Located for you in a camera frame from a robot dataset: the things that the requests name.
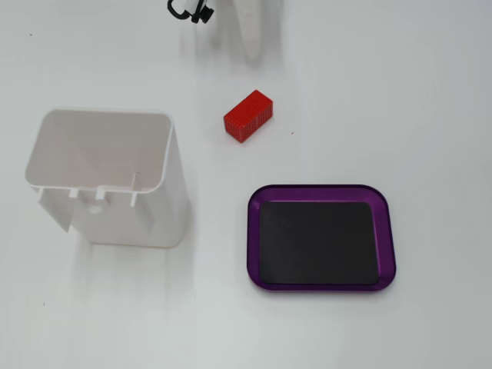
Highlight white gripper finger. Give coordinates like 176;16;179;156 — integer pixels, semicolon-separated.
231;0;269;62

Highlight black clamp knob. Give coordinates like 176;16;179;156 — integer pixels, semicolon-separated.
191;5;214;25

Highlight white plastic box container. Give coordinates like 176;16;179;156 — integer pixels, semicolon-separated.
24;108;190;251

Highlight red textured cube block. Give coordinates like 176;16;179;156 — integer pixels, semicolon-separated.
223;89;274;145

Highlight purple metal tray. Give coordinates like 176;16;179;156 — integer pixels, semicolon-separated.
246;184;397;294

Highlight black cable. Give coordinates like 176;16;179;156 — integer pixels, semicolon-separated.
167;0;193;20

